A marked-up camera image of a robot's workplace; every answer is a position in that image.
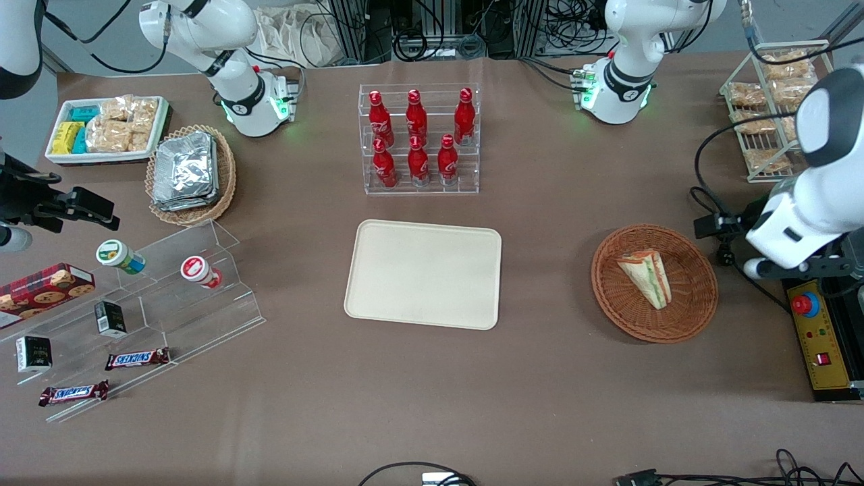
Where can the small dark green carton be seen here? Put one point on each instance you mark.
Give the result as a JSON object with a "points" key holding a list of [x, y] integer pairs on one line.
{"points": [[110, 318]]}

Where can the brown snickers bar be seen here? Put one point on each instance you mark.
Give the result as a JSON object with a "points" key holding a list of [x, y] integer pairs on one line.
{"points": [[137, 359], [74, 393]]}

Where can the small black white carton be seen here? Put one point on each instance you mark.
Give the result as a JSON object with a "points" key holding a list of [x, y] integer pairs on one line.
{"points": [[34, 354]]}

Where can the white cup green lid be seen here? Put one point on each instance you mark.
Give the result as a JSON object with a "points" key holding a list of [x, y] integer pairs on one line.
{"points": [[116, 255]]}

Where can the yellow emergency stop control box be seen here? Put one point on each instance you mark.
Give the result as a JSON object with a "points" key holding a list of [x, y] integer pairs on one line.
{"points": [[820, 337]]}

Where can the clear acrylic stepped stand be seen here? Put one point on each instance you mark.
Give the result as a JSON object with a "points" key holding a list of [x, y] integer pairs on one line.
{"points": [[202, 317]]}

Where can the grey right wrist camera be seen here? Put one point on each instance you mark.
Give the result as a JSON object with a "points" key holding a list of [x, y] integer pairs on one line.
{"points": [[13, 239]]}

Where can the silver foil pouch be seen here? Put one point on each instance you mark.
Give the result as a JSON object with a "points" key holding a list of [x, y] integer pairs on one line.
{"points": [[189, 206], [183, 165]]}

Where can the round brown wicker basket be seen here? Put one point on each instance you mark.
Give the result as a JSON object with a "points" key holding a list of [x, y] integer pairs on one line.
{"points": [[695, 297]]}

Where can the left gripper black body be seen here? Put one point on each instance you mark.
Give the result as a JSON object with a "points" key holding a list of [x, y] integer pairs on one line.
{"points": [[744, 221]]}

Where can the red cola bottle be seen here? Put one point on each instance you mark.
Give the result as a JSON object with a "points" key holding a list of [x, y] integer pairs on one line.
{"points": [[418, 165], [379, 121], [416, 118], [385, 167], [447, 162], [464, 118]]}

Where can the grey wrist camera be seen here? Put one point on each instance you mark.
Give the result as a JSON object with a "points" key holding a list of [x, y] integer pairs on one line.
{"points": [[13, 239], [756, 268]]}

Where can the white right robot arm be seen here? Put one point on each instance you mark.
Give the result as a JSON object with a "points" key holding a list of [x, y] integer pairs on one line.
{"points": [[223, 27]]}

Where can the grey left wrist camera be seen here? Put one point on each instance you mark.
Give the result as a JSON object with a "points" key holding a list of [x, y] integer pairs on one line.
{"points": [[756, 268]]}

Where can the grey aluminium bar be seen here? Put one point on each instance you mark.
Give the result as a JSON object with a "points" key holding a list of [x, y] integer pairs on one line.
{"points": [[844, 23]]}

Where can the yellow snack pack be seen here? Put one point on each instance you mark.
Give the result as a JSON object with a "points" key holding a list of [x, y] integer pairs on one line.
{"points": [[66, 138]]}

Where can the triangle sandwich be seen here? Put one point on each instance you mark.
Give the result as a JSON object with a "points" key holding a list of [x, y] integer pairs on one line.
{"points": [[648, 277]]}

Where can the cream plastic tray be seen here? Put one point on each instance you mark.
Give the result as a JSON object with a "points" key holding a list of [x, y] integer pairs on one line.
{"points": [[422, 273]]}

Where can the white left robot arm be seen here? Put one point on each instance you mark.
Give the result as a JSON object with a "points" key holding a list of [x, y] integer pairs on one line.
{"points": [[820, 182]]}

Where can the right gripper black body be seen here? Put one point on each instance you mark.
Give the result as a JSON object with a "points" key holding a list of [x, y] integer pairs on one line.
{"points": [[27, 196]]}

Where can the red tartan cookie box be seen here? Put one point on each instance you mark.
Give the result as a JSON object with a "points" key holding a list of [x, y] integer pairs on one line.
{"points": [[40, 293]]}

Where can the white plastic bag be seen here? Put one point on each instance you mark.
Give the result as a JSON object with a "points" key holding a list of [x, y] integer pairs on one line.
{"points": [[290, 37]]}

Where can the clear bag of crackers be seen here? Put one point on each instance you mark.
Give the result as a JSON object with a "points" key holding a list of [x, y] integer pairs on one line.
{"points": [[791, 93], [140, 140], [145, 113], [116, 109], [108, 136], [766, 160], [784, 65], [747, 94], [763, 123]]}

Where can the white cup red lid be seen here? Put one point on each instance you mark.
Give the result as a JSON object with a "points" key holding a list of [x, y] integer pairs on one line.
{"points": [[197, 270]]}

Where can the teal snack pack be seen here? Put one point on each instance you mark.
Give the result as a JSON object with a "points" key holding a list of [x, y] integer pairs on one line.
{"points": [[80, 142], [84, 115]]}

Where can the oval tan wicker basket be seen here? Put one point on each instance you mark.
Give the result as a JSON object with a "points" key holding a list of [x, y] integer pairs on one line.
{"points": [[226, 175]]}

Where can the clear acrylic bottle rack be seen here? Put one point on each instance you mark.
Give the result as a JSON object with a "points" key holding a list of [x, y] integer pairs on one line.
{"points": [[432, 191]]}

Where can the white rectangular snack tray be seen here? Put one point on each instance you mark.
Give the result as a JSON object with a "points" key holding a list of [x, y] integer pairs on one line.
{"points": [[57, 156]]}

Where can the aluminium frame post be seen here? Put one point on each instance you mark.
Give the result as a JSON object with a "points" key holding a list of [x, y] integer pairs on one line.
{"points": [[530, 27], [351, 27]]}

